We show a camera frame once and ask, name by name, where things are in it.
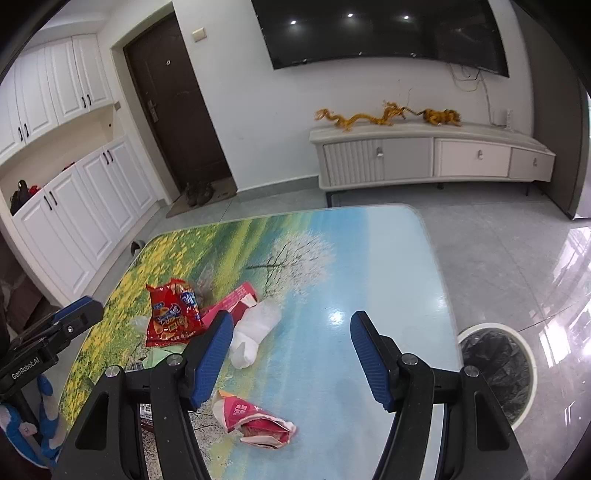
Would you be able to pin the golden lion ornament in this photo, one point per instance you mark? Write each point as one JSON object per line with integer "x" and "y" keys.
{"x": 441, "y": 117}

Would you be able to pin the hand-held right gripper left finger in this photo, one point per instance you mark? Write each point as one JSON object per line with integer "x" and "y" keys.
{"x": 213, "y": 353}

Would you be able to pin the pink white wrapper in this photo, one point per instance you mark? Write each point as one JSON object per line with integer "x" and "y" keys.
{"x": 249, "y": 415}

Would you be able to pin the golden dragon ornament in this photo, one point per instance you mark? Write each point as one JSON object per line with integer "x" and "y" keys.
{"x": 364, "y": 119}

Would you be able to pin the small red item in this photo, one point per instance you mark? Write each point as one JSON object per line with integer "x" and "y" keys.
{"x": 33, "y": 190}

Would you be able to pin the red snack bag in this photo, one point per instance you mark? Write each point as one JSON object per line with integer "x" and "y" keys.
{"x": 171, "y": 314}

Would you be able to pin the black wall television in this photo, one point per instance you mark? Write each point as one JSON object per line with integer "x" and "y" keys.
{"x": 369, "y": 32}

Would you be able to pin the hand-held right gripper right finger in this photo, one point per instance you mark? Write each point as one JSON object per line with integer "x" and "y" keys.
{"x": 369, "y": 360}

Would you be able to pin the grey slipper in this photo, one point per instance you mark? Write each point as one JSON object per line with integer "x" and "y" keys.
{"x": 137, "y": 248}

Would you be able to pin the green plastic packet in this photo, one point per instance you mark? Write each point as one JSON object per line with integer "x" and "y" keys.
{"x": 159, "y": 357}

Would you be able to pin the pink cardboard box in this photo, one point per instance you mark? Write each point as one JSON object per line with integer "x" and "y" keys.
{"x": 231, "y": 300}

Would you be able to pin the person's left hand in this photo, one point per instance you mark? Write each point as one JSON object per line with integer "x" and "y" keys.
{"x": 50, "y": 415}

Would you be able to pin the white printed packet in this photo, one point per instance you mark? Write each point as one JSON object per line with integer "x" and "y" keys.
{"x": 147, "y": 412}

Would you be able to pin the white trash bin black liner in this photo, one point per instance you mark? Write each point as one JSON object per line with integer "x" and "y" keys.
{"x": 498, "y": 364}

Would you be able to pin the dark brown shoe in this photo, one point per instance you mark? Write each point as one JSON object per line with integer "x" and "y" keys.
{"x": 193, "y": 194}
{"x": 206, "y": 191}

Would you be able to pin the dark bag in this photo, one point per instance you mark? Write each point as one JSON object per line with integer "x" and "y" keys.
{"x": 19, "y": 198}

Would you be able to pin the white television stand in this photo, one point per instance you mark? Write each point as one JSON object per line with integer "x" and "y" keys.
{"x": 461, "y": 157}

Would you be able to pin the beige wall switch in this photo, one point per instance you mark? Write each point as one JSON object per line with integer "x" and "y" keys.
{"x": 198, "y": 33}

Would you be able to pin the white upper wall cabinets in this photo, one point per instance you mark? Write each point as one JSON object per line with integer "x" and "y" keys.
{"x": 46, "y": 87}

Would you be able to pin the dark brown entrance door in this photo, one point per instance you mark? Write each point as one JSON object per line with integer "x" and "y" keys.
{"x": 175, "y": 106}

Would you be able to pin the clear crumpled plastic bag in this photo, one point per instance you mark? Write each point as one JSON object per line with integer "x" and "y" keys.
{"x": 141, "y": 324}

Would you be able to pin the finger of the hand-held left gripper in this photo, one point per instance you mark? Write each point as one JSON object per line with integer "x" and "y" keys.
{"x": 76, "y": 308}

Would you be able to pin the white lower cabinets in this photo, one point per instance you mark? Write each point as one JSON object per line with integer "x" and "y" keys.
{"x": 92, "y": 207}

